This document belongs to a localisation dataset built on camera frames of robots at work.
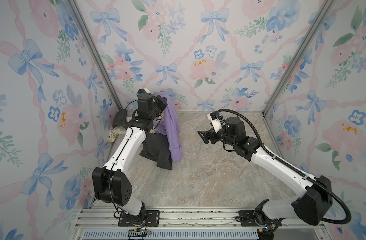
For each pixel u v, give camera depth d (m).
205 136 0.68
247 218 0.73
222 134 0.64
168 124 0.81
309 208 0.46
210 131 0.66
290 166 0.46
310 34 0.77
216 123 0.66
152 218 0.73
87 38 0.78
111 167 0.43
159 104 0.69
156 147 0.88
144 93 0.61
